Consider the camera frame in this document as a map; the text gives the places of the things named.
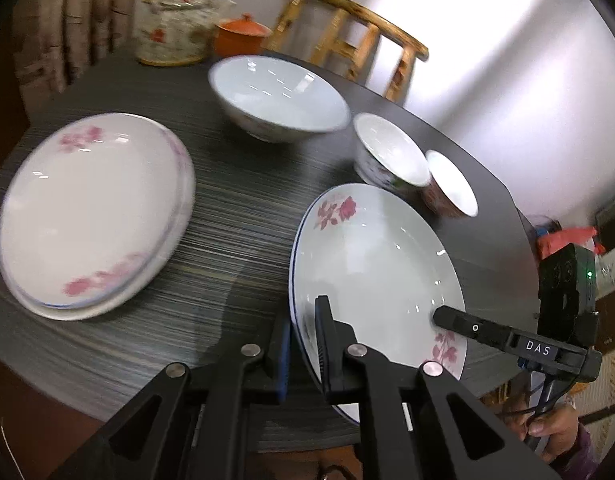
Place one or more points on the orange lidded cup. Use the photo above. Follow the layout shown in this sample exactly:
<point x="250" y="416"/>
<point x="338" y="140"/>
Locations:
<point x="240" y="35"/>

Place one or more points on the small floral white bowl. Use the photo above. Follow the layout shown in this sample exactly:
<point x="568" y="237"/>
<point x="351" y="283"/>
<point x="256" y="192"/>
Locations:
<point x="387" y="147"/>

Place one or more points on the blue-rimmed floral plate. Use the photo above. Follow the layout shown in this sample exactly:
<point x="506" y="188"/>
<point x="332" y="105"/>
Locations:
<point x="377" y="280"/>

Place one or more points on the small red patterned bowl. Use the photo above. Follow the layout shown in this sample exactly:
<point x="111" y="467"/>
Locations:
<point x="450" y="185"/>

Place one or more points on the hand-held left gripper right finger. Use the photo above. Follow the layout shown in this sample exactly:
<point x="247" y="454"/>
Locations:
<point x="325" y="345"/>

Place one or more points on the pink floral white plate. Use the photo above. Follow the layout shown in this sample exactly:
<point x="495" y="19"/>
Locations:
<point x="92" y="210"/>

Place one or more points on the red plastic bag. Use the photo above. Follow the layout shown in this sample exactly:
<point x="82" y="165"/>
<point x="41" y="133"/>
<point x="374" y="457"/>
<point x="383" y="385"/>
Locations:
<point x="562" y="242"/>

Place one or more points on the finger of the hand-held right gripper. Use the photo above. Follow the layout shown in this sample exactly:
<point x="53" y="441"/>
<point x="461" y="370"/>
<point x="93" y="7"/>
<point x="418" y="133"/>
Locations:
<point x="475" y="329"/>

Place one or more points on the large white bowl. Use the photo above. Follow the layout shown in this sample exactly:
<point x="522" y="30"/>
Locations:
<point x="277" y="95"/>

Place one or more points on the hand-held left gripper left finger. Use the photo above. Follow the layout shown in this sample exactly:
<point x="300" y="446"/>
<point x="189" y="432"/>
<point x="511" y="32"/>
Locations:
<point x="283" y="360"/>

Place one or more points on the person's right forearm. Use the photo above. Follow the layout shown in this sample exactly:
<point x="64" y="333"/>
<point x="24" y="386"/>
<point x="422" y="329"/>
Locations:
<point x="582" y="452"/>

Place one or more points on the wooden chair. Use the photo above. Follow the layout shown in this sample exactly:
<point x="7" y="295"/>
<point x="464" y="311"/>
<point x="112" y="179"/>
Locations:
<point x="337" y="35"/>

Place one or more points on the beige striped curtain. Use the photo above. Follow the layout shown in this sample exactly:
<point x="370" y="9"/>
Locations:
<point x="72" y="25"/>

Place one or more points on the floral ceramic teapot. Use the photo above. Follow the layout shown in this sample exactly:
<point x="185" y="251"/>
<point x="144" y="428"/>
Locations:
<point x="175" y="30"/>

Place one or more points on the person's right hand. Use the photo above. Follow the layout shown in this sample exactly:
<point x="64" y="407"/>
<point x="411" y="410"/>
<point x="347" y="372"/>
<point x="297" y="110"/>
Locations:
<point x="552" y="432"/>

